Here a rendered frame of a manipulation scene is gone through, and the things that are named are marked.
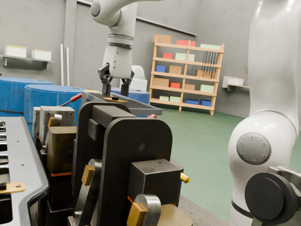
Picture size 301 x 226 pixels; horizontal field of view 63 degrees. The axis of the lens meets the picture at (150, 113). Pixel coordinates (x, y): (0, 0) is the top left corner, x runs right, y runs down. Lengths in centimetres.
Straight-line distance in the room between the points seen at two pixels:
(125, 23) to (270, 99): 47
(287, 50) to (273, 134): 18
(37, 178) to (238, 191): 47
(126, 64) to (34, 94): 182
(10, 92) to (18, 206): 266
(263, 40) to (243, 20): 982
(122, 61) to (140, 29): 865
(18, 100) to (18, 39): 465
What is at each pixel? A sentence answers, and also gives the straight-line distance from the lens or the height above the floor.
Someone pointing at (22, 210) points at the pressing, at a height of 100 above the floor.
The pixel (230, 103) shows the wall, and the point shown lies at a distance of 1016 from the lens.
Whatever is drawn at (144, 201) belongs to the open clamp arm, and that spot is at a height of 110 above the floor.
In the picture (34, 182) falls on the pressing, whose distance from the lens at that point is 62.
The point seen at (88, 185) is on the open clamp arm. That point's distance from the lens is 46.
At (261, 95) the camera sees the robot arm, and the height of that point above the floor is 125.
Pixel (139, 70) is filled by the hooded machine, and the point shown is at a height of 129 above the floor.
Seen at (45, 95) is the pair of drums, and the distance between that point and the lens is 251.
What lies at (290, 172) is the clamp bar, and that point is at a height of 121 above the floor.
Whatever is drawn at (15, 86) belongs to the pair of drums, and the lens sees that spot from 312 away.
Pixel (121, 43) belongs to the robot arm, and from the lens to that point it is 80.
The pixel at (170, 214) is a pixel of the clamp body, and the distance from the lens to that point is 39.
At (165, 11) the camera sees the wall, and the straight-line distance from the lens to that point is 1032.
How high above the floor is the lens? 127
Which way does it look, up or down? 9 degrees down
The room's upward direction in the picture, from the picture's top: 7 degrees clockwise
